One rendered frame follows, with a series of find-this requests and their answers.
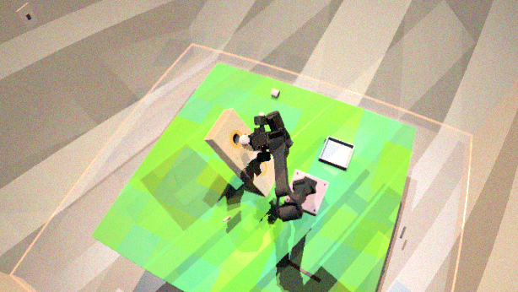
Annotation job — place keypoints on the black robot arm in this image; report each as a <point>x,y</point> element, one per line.
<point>278,142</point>

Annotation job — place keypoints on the beige square tray with grey rim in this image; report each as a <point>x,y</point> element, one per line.
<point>336,153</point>

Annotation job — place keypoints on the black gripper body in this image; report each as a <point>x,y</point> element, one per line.
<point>264,155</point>

